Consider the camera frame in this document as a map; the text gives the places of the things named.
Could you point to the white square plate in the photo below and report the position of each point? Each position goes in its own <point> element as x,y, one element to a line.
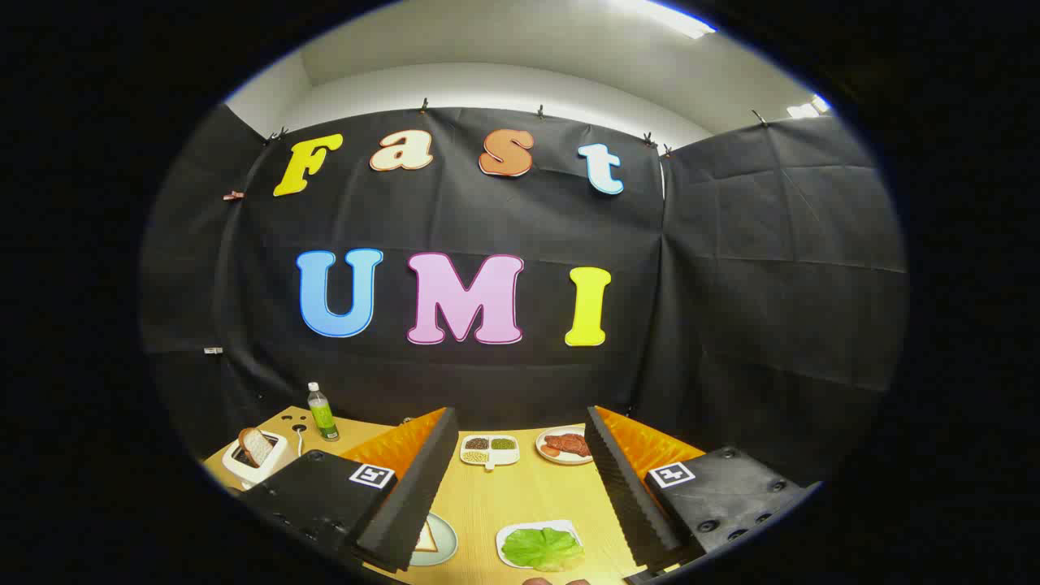
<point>509,533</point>

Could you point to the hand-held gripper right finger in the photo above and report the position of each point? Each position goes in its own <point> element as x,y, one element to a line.
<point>626,496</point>

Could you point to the green lettuce leaf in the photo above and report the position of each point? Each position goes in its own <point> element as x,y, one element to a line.
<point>540,548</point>

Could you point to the plain bread slice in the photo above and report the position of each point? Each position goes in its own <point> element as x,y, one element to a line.
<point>258,447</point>

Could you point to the small ceiling light panel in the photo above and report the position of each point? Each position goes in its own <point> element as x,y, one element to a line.
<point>808,107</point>

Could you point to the white round plate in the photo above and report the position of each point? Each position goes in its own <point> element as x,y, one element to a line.
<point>561,461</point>

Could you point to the light green round plate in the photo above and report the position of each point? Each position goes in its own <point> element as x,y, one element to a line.
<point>445,540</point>

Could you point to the white divided bean dish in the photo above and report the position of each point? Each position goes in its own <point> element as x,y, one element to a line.
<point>504,457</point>

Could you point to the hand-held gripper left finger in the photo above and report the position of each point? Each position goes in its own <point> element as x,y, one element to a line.
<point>418,496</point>

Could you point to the green label water bottle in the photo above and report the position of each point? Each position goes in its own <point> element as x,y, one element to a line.
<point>322,414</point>

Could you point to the black backdrop cloth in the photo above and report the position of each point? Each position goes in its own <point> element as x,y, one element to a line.
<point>487,219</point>

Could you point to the brown meat piece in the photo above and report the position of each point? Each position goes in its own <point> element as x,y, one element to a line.
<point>569,444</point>

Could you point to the bread slice under ham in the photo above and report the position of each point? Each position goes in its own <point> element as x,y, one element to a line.
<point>426,541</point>

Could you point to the white toaster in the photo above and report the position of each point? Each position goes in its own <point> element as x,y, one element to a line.
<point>244,473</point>

